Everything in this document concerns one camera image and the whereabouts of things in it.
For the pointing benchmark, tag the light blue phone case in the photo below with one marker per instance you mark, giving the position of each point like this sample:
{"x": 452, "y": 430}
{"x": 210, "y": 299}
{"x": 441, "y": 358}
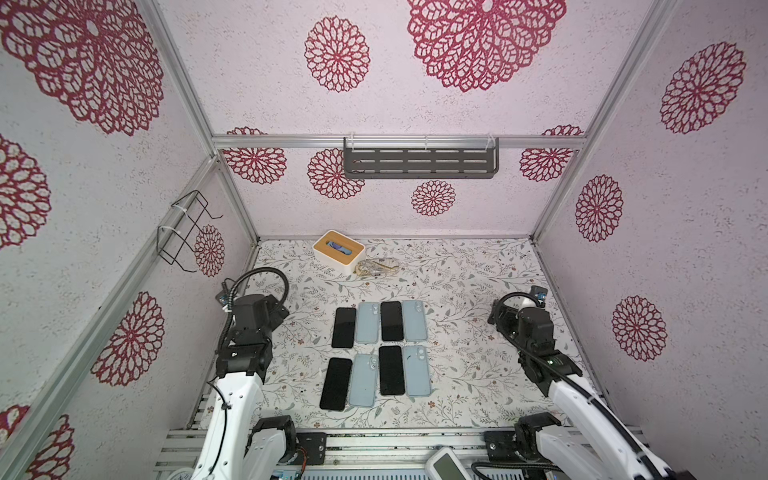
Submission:
{"x": 414, "y": 321}
{"x": 416, "y": 371}
{"x": 367, "y": 327}
{"x": 363, "y": 380}

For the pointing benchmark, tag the black phone with screen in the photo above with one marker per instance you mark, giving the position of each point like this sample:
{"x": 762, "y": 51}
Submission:
{"x": 391, "y": 371}

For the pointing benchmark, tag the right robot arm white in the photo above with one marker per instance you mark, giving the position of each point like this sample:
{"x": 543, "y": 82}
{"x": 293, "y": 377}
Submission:
{"x": 542, "y": 442}

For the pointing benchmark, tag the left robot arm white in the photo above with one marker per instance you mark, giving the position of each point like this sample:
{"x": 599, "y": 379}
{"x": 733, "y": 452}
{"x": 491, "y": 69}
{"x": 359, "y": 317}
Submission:
{"x": 234, "y": 448}

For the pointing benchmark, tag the clear plastic bag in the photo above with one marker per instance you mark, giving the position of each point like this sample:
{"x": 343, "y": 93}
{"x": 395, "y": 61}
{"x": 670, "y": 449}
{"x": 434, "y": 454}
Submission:
{"x": 377, "y": 267}

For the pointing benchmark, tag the white tissue box wooden lid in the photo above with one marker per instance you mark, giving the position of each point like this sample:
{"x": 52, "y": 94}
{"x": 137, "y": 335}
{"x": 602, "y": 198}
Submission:
{"x": 339, "y": 252}

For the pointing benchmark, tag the white device at bottom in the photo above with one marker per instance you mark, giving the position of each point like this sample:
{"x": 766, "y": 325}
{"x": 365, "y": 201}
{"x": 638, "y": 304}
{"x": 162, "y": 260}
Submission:
{"x": 444, "y": 464}

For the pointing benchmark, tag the grey wall shelf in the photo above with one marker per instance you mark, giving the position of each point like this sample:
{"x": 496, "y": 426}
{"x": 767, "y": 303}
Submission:
{"x": 425, "y": 163}

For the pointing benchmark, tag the black wire rack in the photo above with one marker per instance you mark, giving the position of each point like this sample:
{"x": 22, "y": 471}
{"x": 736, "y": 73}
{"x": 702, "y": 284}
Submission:
{"x": 171, "y": 241}

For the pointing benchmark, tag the metal base rail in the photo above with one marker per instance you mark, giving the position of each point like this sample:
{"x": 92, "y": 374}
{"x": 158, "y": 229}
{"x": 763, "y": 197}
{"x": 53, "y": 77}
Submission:
{"x": 348, "y": 450}

